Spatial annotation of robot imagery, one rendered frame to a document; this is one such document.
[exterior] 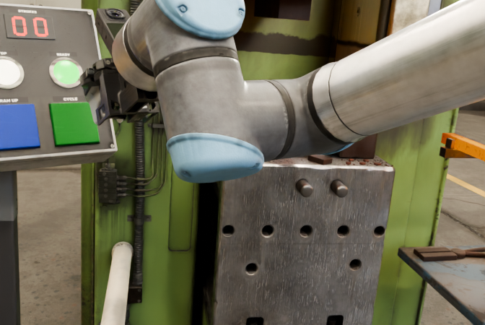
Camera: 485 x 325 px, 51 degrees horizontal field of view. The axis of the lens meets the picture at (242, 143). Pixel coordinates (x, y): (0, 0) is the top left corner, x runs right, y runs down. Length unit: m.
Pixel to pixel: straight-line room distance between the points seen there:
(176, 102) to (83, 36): 0.53
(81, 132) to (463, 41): 0.67
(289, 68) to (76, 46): 0.79
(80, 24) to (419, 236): 1.03
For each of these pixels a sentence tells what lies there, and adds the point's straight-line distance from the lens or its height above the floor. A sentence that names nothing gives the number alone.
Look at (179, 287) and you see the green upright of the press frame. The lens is 1.39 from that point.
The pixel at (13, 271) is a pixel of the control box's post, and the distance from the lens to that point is 1.12.
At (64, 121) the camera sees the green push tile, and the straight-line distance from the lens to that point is 0.93.
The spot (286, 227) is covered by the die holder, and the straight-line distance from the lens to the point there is 1.13.
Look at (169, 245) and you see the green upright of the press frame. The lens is 1.34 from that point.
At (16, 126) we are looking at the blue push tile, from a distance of 0.91.
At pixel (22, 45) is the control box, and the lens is 0.97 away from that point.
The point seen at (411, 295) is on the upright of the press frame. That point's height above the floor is 0.48.
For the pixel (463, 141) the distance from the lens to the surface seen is 1.16.
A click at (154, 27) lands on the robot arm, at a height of 1.19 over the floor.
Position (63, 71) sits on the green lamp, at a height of 1.09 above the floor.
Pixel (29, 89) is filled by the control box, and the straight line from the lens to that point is 0.94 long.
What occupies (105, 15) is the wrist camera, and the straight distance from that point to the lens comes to 0.75.
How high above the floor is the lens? 1.21
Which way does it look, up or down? 14 degrees down
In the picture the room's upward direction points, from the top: 4 degrees clockwise
